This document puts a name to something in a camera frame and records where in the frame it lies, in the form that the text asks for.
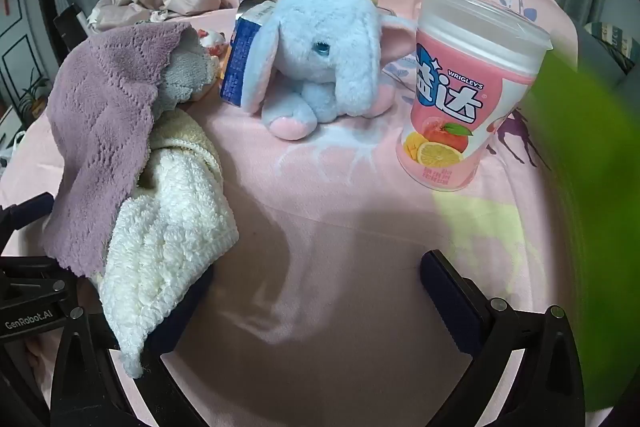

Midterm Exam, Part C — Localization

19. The pink gum canister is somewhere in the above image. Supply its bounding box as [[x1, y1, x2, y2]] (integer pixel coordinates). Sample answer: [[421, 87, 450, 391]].
[[396, 0, 553, 192]]

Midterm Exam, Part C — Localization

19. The black bag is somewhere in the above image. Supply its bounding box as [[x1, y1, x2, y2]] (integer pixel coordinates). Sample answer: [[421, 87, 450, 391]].
[[52, 7, 97, 54]]

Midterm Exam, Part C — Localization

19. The purple fleece towel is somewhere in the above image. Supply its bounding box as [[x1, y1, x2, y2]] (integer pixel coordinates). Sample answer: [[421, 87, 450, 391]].
[[42, 23, 193, 279]]

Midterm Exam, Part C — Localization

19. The cream white fleece towel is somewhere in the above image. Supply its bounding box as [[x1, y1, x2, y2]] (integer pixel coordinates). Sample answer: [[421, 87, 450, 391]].
[[99, 109, 240, 379]]

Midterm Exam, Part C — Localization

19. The blue snack box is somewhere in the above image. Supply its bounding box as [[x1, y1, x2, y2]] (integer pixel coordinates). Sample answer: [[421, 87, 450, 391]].
[[219, 0, 281, 108]]

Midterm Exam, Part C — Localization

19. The pink printed bedsheet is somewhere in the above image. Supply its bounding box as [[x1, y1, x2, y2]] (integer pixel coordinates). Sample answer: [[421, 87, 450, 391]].
[[0, 0, 591, 427]]

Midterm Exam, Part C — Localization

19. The green plastic container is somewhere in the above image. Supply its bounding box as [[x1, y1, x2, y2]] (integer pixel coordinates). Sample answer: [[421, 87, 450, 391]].
[[522, 44, 640, 414]]

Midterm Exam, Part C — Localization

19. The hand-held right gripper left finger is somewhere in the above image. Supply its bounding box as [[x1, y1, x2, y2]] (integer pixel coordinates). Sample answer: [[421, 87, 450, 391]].
[[47, 264, 217, 427]]

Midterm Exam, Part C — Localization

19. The blue elephant plush toy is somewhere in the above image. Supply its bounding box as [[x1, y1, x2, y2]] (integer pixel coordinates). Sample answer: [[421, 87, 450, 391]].
[[241, 0, 418, 140]]

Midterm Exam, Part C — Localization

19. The grey panelled cabinet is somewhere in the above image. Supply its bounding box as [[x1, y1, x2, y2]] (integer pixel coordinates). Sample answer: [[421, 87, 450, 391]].
[[0, 0, 57, 120]]

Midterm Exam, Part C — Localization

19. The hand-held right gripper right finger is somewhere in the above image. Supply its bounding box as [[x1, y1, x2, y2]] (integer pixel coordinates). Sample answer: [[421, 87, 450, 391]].
[[420, 249, 587, 427]]

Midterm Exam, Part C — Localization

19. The patterned pillow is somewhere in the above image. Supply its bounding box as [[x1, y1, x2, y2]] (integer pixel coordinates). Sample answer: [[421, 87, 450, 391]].
[[580, 21, 640, 75]]

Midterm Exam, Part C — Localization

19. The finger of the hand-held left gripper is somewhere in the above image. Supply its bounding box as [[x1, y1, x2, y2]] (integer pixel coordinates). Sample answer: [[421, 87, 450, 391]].
[[0, 256, 77, 345], [0, 191, 57, 254]]

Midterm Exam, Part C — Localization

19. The small potted plant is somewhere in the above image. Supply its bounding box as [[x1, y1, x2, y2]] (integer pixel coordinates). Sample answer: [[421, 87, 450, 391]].
[[20, 69, 51, 118]]

